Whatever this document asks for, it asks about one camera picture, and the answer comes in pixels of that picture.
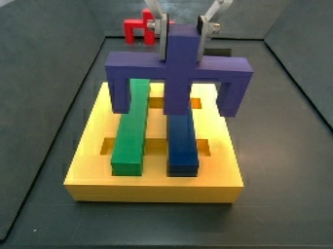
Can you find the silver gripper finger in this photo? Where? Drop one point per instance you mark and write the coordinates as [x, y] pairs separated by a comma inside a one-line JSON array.
[[157, 24]]

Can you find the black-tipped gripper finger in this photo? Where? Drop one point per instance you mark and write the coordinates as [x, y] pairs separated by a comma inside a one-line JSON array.
[[207, 25]]

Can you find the purple cross-shaped block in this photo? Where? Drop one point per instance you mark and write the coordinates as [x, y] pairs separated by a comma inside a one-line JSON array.
[[179, 71]]

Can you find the black angle fixture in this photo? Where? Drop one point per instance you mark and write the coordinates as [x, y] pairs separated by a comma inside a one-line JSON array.
[[218, 52]]

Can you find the yellow slotted board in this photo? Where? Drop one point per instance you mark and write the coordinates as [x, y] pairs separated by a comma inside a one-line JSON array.
[[218, 183]]

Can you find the red cross-shaped block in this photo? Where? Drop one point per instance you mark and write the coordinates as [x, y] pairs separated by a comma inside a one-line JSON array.
[[135, 26]]

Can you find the blue bar block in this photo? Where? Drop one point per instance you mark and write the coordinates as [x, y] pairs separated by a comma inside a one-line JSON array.
[[181, 151]]

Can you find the green bar block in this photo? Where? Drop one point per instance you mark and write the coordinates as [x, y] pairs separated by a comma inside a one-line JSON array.
[[128, 151]]

